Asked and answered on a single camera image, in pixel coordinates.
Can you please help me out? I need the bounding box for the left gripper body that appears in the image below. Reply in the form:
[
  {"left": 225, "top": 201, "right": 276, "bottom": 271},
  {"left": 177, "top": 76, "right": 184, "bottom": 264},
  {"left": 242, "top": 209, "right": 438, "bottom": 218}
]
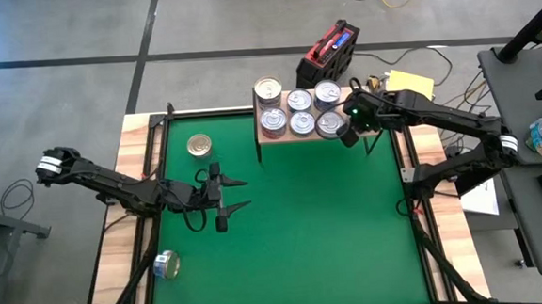
[{"left": 192, "top": 176, "right": 224, "bottom": 213}]

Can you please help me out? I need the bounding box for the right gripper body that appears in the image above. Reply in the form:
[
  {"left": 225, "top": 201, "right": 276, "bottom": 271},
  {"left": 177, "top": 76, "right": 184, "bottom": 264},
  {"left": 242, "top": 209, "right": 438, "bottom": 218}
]
[{"left": 342, "top": 88, "right": 393, "bottom": 137}]

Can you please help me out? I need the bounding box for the teal label barcode can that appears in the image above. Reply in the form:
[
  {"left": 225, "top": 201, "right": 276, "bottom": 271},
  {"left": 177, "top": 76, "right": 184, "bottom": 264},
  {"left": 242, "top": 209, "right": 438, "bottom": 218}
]
[{"left": 314, "top": 109, "right": 346, "bottom": 139}]

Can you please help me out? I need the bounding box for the gold lid blue label can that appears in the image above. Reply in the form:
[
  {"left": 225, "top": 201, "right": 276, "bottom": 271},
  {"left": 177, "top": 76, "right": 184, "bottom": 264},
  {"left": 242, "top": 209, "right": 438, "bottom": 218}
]
[
  {"left": 185, "top": 132, "right": 215, "bottom": 160},
  {"left": 252, "top": 74, "right": 284, "bottom": 105},
  {"left": 256, "top": 99, "right": 282, "bottom": 113}
]

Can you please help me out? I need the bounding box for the silver lid green label can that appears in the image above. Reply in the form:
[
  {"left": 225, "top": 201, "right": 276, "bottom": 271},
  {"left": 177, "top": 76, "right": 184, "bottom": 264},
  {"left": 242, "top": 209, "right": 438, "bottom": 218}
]
[{"left": 287, "top": 108, "right": 318, "bottom": 138}]

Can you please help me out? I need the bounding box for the blue teal label can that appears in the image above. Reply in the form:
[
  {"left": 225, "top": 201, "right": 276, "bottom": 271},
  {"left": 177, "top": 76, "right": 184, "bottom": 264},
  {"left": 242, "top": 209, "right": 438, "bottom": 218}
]
[{"left": 285, "top": 87, "right": 314, "bottom": 114}]

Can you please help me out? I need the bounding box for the gold lid pink label can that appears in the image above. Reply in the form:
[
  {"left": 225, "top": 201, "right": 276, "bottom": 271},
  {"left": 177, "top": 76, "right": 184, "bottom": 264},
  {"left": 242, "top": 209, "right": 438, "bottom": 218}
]
[{"left": 151, "top": 249, "right": 183, "bottom": 281}]

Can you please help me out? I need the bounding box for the silver lid pink label can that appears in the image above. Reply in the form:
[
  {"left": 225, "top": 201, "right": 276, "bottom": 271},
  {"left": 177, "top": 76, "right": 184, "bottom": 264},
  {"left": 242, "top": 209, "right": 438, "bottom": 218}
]
[{"left": 258, "top": 105, "right": 290, "bottom": 137}]

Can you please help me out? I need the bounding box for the yellow black connector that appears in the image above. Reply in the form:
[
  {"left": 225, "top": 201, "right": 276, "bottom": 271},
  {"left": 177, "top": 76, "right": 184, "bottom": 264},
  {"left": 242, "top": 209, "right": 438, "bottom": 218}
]
[{"left": 364, "top": 72, "right": 384, "bottom": 93}]

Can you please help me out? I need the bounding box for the yellow paper folder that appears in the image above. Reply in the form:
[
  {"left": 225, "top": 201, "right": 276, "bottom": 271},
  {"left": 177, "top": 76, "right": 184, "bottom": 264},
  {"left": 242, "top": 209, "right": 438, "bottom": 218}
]
[{"left": 383, "top": 67, "right": 438, "bottom": 103}]

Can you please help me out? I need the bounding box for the green table mat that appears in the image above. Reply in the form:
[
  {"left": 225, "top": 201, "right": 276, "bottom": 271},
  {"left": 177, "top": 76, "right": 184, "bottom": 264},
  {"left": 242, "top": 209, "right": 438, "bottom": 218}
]
[{"left": 139, "top": 103, "right": 432, "bottom": 304}]

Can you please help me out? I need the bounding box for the red black toolbox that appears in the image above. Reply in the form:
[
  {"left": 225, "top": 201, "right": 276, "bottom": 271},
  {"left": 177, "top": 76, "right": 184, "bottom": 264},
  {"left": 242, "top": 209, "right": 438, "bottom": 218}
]
[{"left": 292, "top": 17, "right": 365, "bottom": 91}]

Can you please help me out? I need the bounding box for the thick black pole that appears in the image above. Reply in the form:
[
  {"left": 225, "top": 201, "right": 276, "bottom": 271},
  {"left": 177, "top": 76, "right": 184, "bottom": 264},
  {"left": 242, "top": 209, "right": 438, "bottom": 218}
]
[
  {"left": 492, "top": 0, "right": 542, "bottom": 65},
  {"left": 453, "top": 159, "right": 522, "bottom": 198}
]

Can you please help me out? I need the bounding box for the grey desk top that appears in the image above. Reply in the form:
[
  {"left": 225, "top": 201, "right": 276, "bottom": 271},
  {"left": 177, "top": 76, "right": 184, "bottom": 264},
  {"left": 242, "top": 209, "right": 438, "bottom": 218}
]
[
  {"left": 476, "top": 43, "right": 542, "bottom": 168},
  {"left": 500, "top": 162, "right": 542, "bottom": 280}
]

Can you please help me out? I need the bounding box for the white paper sheet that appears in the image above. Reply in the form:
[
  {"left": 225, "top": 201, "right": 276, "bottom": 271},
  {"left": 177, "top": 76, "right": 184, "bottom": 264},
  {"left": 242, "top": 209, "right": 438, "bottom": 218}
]
[{"left": 458, "top": 175, "right": 502, "bottom": 219}]

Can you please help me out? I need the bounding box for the grey metal stand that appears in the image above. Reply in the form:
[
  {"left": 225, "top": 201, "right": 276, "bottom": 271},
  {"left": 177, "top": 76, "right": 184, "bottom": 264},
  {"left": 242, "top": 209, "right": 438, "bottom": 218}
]
[{"left": 0, "top": 186, "right": 56, "bottom": 304}]

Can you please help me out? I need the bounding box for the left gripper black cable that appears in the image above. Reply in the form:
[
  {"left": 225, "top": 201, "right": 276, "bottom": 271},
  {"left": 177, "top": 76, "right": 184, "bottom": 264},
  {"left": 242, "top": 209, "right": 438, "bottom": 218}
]
[{"left": 177, "top": 168, "right": 214, "bottom": 233}]

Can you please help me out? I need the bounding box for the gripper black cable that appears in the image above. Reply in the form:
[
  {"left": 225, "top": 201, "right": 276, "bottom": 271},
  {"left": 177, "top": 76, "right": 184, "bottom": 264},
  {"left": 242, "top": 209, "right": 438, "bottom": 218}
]
[
  {"left": 346, "top": 74, "right": 365, "bottom": 94},
  {"left": 177, "top": 168, "right": 214, "bottom": 233}
]

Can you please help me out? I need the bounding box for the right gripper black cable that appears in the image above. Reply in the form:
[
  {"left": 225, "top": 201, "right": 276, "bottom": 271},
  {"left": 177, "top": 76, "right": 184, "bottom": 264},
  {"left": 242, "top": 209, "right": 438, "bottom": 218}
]
[{"left": 346, "top": 74, "right": 365, "bottom": 94}]

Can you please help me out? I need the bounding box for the wooden shelf black metal frame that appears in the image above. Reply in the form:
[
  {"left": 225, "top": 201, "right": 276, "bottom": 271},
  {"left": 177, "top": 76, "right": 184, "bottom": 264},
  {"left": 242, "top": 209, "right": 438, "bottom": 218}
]
[{"left": 250, "top": 79, "right": 387, "bottom": 166}]

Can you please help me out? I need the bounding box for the long black floor cable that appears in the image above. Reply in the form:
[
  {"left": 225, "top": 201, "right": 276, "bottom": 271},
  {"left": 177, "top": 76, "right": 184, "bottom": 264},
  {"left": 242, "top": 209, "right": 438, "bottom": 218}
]
[{"left": 355, "top": 44, "right": 455, "bottom": 93}]

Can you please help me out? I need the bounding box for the black aluminium table frame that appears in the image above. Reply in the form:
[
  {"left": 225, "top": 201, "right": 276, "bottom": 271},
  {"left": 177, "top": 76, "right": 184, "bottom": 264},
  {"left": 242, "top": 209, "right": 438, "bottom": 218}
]
[{"left": 68, "top": 82, "right": 486, "bottom": 304}]

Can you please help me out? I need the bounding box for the looped black cable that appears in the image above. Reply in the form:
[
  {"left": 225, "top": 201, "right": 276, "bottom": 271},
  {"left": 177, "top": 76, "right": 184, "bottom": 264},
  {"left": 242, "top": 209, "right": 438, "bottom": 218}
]
[{"left": 0, "top": 178, "right": 37, "bottom": 217}]

